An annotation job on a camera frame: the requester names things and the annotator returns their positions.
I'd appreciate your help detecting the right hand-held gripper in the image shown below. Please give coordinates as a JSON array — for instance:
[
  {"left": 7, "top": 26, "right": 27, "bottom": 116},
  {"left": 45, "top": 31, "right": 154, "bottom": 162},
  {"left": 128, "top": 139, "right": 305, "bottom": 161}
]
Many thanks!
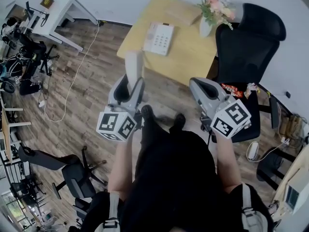
[{"left": 189, "top": 77, "right": 252, "bottom": 140}]

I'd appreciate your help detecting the black mesh office chair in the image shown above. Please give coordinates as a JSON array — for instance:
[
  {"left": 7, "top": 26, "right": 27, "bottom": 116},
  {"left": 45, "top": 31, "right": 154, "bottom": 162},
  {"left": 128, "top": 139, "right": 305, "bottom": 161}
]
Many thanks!
[{"left": 207, "top": 2, "right": 287, "bottom": 144}]

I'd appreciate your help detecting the person's black shoe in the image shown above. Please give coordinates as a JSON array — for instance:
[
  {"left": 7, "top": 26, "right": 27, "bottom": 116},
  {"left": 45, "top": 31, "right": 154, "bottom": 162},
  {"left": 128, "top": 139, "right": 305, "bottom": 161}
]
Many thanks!
[
  {"left": 140, "top": 104, "right": 155, "bottom": 122},
  {"left": 173, "top": 113, "right": 186, "bottom": 131}
]

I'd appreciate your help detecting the red snack packet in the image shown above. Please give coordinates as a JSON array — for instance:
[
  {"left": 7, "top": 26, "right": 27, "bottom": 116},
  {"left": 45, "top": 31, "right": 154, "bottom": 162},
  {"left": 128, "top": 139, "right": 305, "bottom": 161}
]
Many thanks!
[{"left": 221, "top": 82, "right": 244, "bottom": 98}]

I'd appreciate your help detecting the white ribbed vase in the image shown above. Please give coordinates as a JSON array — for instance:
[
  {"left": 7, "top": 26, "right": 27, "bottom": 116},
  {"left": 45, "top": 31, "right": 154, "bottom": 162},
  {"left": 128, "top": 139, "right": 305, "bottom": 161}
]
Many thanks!
[{"left": 199, "top": 15, "right": 213, "bottom": 38}]

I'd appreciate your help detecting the pale snack packet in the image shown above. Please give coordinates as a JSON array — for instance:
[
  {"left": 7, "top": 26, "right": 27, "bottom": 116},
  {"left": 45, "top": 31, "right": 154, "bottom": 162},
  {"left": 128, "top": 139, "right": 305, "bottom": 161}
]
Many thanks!
[{"left": 243, "top": 82, "right": 261, "bottom": 99}]

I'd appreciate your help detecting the flat light wooden box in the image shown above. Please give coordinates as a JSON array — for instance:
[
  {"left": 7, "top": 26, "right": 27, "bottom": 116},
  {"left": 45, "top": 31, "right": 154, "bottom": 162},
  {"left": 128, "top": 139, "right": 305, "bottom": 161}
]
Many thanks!
[{"left": 165, "top": 0, "right": 202, "bottom": 27}]

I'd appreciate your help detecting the white desk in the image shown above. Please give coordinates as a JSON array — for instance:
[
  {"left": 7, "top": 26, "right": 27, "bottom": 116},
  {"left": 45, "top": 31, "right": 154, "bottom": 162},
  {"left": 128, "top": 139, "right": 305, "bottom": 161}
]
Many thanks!
[{"left": 6, "top": 0, "right": 99, "bottom": 52}]

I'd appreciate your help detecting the white telephone base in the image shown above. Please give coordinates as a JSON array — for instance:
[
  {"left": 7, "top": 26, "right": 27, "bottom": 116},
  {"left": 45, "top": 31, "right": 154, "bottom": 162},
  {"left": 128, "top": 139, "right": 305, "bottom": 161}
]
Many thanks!
[{"left": 142, "top": 22, "right": 175, "bottom": 57}]

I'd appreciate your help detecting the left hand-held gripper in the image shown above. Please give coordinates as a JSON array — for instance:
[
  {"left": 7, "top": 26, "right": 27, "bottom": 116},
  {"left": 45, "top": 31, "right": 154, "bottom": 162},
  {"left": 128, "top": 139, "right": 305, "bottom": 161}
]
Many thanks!
[{"left": 96, "top": 73, "right": 146, "bottom": 142}]

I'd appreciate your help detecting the white electronic device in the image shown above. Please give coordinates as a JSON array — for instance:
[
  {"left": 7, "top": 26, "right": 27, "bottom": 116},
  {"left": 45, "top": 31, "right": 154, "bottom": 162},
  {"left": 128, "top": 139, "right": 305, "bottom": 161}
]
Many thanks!
[{"left": 282, "top": 177, "right": 309, "bottom": 215}]

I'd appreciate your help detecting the grey right backpack strap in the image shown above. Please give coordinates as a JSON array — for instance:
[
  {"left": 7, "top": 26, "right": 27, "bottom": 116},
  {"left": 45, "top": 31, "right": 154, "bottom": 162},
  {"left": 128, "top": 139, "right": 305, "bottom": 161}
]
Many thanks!
[{"left": 240, "top": 182, "right": 270, "bottom": 232}]

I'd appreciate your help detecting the grey left backpack strap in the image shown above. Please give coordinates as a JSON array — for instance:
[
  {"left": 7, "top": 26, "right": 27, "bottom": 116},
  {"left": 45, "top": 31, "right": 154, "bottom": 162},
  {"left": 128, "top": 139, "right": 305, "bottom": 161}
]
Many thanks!
[{"left": 95, "top": 191, "right": 121, "bottom": 232}]

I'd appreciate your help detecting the black stool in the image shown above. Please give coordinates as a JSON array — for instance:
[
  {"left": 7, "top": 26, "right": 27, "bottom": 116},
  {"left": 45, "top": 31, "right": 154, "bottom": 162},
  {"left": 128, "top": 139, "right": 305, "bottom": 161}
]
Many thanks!
[{"left": 255, "top": 145, "right": 298, "bottom": 191}]

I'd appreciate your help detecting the pink artificial flower bouquet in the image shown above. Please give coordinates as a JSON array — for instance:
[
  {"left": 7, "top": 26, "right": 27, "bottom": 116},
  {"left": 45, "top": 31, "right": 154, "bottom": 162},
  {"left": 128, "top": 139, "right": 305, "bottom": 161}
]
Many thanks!
[{"left": 197, "top": 0, "right": 237, "bottom": 30}]

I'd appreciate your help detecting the white phone handset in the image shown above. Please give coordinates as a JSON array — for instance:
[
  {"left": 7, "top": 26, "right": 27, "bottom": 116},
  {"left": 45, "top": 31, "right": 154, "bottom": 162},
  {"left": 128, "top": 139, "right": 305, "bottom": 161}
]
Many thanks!
[{"left": 124, "top": 50, "right": 145, "bottom": 85}]

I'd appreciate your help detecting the person's left black shoe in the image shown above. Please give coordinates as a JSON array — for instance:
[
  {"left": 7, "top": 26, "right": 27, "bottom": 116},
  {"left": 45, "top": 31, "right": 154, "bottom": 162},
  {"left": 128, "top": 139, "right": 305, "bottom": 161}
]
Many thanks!
[{"left": 140, "top": 104, "right": 155, "bottom": 122}]

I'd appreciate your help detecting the person's right black shoe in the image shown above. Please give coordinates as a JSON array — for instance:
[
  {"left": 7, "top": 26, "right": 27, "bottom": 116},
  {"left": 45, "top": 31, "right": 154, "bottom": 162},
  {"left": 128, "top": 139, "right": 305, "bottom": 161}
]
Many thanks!
[{"left": 173, "top": 113, "right": 186, "bottom": 131}]

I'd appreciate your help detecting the pile of black equipment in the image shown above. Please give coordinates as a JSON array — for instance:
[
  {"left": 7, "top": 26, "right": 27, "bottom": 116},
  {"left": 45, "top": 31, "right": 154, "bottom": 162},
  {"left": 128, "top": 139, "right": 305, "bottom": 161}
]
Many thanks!
[{"left": 0, "top": 17, "right": 60, "bottom": 97}]

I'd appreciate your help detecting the grey office chair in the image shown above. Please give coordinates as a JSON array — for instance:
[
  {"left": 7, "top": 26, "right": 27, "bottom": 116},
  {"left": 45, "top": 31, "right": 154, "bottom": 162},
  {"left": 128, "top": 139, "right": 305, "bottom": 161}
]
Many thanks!
[{"left": 18, "top": 145, "right": 108, "bottom": 201}]

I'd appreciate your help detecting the long white floor cable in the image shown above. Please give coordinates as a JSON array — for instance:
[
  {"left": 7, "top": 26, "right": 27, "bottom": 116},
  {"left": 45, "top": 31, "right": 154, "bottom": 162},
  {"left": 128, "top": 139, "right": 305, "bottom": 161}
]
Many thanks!
[{"left": 43, "top": 20, "right": 100, "bottom": 123}]

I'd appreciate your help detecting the person's right forearm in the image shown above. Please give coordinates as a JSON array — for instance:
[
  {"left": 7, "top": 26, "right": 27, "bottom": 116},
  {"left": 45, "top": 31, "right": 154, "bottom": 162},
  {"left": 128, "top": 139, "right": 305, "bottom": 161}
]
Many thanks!
[{"left": 212, "top": 129, "right": 245, "bottom": 193}]

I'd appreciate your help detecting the person's left forearm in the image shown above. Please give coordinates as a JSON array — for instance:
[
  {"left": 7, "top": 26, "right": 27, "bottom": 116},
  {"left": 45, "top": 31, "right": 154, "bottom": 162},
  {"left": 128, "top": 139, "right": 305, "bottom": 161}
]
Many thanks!
[{"left": 107, "top": 133, "right": 143, "bottom": 201}]

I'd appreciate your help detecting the white power strip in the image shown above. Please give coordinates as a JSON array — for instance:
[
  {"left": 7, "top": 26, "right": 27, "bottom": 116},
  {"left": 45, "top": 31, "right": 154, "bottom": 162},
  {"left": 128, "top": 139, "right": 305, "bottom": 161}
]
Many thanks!
[{"left": 246, "top": 140, "right": 259, "bottom": 161}]

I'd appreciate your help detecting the grey backpack strap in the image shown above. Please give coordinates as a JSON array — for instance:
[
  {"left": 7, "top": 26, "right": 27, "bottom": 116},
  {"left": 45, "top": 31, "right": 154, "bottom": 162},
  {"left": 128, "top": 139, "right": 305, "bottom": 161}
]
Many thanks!
[
  {"left": 240, "top": 182, "right": 270, "bottom": 232},
  {"left": 95, "top": 191, "right": 121, "bottom": 232}
]

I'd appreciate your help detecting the person's black garment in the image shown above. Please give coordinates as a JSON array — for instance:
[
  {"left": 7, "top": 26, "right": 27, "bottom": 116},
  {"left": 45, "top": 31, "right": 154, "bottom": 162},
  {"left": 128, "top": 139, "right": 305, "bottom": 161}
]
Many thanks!
[{"left": 83, "top": 119, "right": 275, "bottom": 232}]

